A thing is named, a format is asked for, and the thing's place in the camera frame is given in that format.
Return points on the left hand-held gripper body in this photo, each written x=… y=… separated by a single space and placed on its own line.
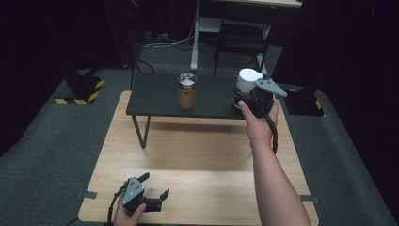
x=134 y=191

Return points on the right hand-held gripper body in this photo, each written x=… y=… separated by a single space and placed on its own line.
x=263 y=100

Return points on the white cup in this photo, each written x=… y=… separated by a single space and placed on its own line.
x=247 y=78

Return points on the glass jar with silver lid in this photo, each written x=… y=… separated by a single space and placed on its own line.
x=187 y=91

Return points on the black shelf with metal legs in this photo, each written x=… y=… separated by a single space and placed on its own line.
x=156 y=97

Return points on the person's left hand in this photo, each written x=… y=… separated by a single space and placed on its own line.
x=124 y=218

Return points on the person's right hand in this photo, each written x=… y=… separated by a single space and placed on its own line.
x=258 y=128

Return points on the hazard-striped stand base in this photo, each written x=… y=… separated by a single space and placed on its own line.
x=302 y=103
x=83 y=91

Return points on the grey tape piece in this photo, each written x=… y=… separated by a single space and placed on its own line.
x=310 y=199
x=87 y=194

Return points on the black chair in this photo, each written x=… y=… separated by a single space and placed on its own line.
x=241 y=40

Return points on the white desk frame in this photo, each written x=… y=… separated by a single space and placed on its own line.
x=194 y=47

